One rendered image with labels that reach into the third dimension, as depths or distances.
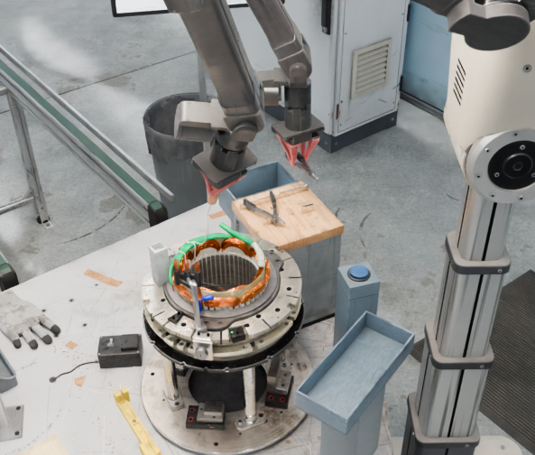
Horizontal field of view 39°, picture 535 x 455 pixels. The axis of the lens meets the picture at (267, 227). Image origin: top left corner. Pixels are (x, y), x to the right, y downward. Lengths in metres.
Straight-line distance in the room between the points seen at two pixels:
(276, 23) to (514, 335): 1.87
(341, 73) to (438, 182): 0.72
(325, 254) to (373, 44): 2.21
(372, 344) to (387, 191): 2.25
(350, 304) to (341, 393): 0.28
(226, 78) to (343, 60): 2.68
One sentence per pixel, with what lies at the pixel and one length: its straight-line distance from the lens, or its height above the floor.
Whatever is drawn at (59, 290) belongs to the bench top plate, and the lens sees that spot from 2.04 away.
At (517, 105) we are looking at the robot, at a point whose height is 1.55.
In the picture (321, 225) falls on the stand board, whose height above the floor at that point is 1.07.
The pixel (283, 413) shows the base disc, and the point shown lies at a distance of 1.66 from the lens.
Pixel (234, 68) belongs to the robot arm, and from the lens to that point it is 1.04.
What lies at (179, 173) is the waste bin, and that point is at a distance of 3.15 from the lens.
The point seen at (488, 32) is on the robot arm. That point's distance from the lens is 0.96.
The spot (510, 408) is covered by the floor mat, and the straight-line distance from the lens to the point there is 2.80.
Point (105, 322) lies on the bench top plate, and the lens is 1.92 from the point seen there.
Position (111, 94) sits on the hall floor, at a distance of 4.63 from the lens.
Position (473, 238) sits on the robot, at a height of 1.23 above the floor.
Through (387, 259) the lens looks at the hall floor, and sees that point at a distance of 3.29.
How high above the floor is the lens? 2.10
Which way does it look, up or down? 38 degrees down
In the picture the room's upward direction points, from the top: 1 degrees counter-clockwise
